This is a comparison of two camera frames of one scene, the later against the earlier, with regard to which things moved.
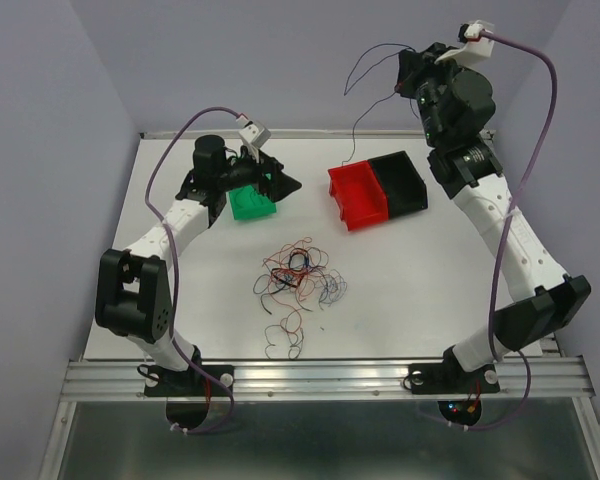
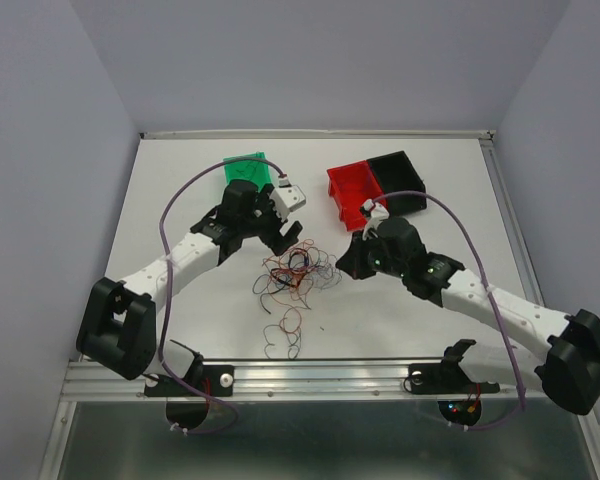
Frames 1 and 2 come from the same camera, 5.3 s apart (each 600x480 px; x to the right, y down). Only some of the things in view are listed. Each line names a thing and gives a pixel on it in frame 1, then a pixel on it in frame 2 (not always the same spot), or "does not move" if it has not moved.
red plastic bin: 359,194 does not move
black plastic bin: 405,190 does not move
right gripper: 416,65 -> 352,261
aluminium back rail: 485,134 does not move
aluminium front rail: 330,379 does not move
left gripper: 279,186 -> 275,240
